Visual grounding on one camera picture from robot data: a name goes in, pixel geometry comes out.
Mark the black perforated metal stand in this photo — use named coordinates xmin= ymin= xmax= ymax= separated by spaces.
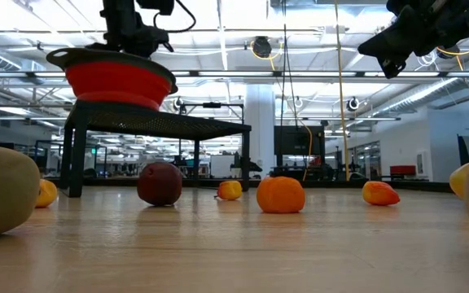
xmin=58 ymin=99 xmax=252 ymax=199

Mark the black aluminium table frame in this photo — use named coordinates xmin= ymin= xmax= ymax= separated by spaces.
xmin=40 ymin=175 xmax=464 ymax=195

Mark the red box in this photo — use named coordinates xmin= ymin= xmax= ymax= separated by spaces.
xmin=389 ymin=164 xmax=417 ymax=177

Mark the large black monitor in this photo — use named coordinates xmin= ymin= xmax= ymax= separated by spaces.
xmin=274 ymin=125 xmax=326 ymax=156

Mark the black power cable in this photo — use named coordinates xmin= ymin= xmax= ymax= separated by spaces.
xmin=279 ymin=0 xmax=289 ymax=127

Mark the black background rig frame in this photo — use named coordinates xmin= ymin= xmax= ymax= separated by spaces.
xmin=178 ymin=101 xmax=246 ymax=123

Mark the red collapsible colander grey rim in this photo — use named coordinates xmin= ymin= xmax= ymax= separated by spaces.
xmin=46 ymin=47 xmax=178 ymax=112

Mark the red-yellow mango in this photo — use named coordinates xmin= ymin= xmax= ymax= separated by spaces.
xmin=449 ymin=161 xmax=469 ymax=200

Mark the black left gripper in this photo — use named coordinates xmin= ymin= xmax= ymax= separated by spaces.
xmin=87 ymin=24 xmax=170 ymax=58

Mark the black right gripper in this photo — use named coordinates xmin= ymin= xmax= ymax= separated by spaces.
xmin=358 ymin=0 xmax=467 ymax=79

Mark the dark red plum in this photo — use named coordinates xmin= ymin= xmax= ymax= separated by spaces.
xmin=136 ymin=161 xmax=183 ymax=207

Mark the orange tangerine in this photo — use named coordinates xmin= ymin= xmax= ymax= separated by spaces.
xmin=256 ymin=176 xmax=306 ymax=214

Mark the white cabinet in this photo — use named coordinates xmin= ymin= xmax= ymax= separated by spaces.
xmin=209 ymin=154 xmax=235 ymax=179

